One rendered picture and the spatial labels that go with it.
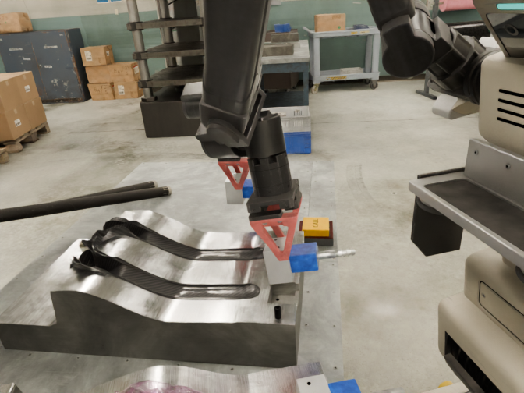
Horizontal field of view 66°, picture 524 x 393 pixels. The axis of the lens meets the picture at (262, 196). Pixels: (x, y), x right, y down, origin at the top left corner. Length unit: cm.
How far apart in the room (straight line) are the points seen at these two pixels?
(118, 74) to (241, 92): 682
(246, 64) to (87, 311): 46
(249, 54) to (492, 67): 38
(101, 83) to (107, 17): 105
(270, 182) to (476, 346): 44
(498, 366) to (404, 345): 113
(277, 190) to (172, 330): 27
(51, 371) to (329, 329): 45
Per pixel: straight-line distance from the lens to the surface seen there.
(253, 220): 55
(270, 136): 54
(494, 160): 66
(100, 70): 736
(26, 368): 80
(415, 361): 181
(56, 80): 761
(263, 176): 55
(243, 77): 43
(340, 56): 700
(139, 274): 72
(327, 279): 83
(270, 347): 64
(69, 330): 75
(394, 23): 66
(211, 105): 48
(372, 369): 175
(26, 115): 542
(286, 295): 70
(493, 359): 76
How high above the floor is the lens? 131
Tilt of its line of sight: 26 degrees down
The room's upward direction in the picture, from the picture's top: 4 degrees counter-clockwise
